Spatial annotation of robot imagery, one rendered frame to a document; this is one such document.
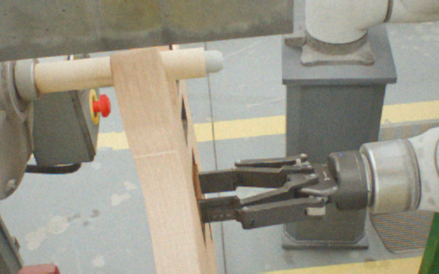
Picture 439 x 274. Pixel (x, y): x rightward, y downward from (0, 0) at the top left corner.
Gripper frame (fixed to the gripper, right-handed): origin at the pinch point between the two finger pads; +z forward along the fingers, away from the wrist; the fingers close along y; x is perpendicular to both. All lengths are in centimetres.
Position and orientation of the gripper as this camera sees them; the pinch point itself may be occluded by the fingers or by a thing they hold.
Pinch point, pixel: (201, 196)
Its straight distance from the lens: 78.2
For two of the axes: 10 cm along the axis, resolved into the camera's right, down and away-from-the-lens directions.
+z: -9.9, 1.1, 0.1
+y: -0.3, -3.9, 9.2
